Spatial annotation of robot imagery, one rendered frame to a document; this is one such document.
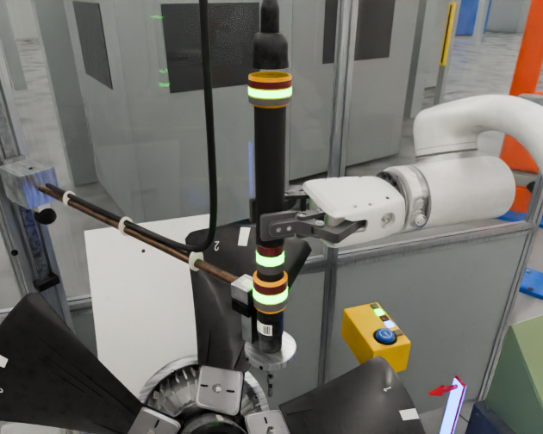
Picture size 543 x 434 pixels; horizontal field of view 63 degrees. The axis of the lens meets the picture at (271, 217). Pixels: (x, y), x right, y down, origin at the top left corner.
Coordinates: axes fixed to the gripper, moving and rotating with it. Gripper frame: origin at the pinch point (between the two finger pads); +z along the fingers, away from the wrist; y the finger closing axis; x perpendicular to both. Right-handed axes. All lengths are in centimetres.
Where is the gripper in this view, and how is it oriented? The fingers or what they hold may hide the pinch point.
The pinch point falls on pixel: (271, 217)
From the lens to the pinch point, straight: 51.4
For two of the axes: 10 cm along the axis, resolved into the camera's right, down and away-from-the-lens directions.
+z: -9.5, 1.3, -2.7
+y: -3.0, -4.4, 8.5
